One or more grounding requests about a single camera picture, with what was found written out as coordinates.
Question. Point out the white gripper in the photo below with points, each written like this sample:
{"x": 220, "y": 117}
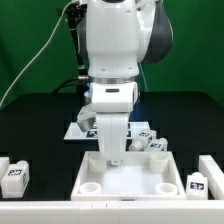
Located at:
{"x": 113, "y": 104}

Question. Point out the white square tabletop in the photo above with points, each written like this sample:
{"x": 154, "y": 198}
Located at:
{"x": 141, "y": 176}

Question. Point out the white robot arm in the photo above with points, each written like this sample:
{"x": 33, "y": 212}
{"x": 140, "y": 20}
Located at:
{"x": 115, "y": 36}

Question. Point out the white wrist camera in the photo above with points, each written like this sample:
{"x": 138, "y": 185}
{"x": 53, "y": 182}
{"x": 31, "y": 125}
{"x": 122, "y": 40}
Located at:
{"x": 85, "y": 120}

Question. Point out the white right rail block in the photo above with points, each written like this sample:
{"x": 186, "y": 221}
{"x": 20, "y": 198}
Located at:
{"x": 209, "y": 168}

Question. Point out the white rail block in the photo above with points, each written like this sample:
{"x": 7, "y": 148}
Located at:
{"x": 209, "y": 168}
{"x": 4, "y": 164}

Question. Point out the white left rail block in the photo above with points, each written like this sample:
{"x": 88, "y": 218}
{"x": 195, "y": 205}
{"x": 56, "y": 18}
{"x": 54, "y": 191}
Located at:
{"x": 4, "y": 164}

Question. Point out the white front rail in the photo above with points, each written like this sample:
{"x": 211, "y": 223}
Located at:
{"x": 123, "y": 212}

